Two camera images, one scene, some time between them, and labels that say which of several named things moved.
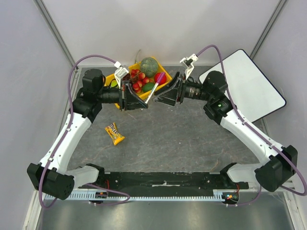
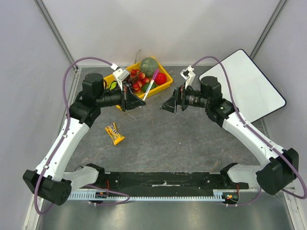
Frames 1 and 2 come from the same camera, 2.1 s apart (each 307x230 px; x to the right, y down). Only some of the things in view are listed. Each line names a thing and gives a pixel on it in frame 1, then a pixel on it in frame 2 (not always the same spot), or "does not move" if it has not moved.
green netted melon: (149, 66) does not move
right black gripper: (179, 89) to (180, 98)
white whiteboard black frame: (253, 96) does not move
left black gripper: (129, 99) does not move
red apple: (163, 80) does not move
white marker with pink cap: (161, 75) to (154, 77)
